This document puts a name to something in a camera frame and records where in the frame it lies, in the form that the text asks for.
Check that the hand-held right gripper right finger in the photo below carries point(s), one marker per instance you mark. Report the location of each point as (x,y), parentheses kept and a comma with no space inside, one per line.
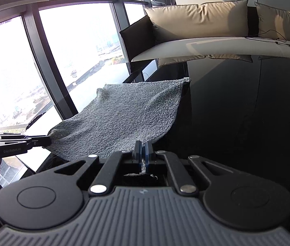
(149,152)

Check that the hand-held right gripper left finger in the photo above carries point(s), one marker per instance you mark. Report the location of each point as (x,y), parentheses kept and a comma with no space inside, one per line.
(140,152)

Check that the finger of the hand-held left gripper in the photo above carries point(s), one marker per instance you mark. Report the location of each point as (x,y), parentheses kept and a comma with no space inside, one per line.
(38,137)
(42,143)

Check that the grey fluffy towel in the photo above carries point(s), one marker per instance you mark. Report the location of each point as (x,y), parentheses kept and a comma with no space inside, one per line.
(124,117)

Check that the large beige sofa cushion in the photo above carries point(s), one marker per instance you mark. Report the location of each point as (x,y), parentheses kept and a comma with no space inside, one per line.
(198,20)

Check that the small beige sofa cushion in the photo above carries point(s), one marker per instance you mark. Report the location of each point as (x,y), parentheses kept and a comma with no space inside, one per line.
(283,23)

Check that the beige sofa with dark frame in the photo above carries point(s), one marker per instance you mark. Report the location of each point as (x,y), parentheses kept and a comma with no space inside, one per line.
(175,47)

